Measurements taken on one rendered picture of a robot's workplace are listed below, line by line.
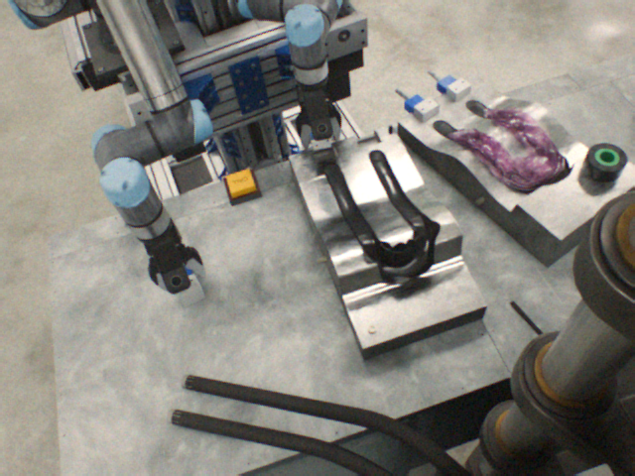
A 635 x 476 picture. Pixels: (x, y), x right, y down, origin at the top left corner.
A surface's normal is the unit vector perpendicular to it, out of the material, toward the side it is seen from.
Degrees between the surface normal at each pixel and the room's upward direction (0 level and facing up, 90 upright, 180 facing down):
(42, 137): 0
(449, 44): 0
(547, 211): 0
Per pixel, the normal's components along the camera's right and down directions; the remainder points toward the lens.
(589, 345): -0.74, 0.61
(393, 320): -0.11, -0.54
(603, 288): -0.90, 0.41
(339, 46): 0.39, 0.75
